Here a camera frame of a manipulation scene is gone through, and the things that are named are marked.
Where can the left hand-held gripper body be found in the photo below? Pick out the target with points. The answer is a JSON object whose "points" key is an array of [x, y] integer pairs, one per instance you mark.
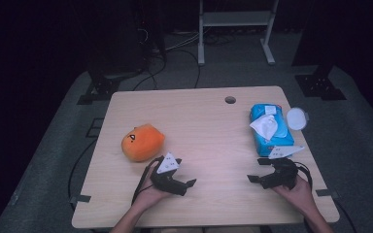
{"points": [[168, 181]]}

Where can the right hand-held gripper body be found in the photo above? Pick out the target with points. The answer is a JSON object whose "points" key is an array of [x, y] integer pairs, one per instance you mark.
{"points": [[283, 176]]}

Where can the blue wet wipe pack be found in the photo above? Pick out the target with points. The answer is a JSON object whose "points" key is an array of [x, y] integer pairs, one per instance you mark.
{"points": [[272, 142]]}

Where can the white wet wipe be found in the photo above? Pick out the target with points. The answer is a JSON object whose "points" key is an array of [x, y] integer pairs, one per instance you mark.
{"points": [[265, 126]]}

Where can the orange plush toy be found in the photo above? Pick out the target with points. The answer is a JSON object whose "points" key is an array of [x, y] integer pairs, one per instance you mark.
{"points": [[142, 144]]}

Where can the person's left hand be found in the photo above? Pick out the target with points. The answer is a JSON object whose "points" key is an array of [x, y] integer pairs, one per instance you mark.
{"points": [[149, 195]]}

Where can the person's right hand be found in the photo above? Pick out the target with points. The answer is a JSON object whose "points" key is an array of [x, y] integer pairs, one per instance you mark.
{"points": [[299, 197]]}

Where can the black tape strip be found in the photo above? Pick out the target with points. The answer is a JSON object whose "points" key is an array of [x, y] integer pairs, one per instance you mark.
{"points": [[326, 193], [81, 198]]}

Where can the black stand base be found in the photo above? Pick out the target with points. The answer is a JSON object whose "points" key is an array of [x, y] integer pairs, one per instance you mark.
{"points": [[105, 87], [320, 85]]}

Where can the white metal stand frame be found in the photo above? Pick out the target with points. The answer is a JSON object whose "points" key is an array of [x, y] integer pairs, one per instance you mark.
{"points": [[236, 18]]}

